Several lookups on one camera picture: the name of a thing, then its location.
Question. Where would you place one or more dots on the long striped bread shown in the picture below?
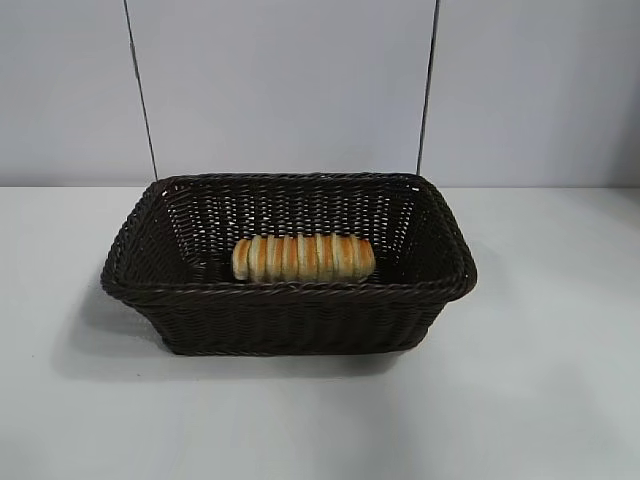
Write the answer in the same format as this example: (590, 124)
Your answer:
(305, 260)

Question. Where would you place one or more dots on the dark brown woven basket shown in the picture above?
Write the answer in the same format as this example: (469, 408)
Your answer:
(300, 320)

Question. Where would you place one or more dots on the thin grey vertical rod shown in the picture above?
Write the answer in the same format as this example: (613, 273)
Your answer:
(428, 95)
(143, 95)

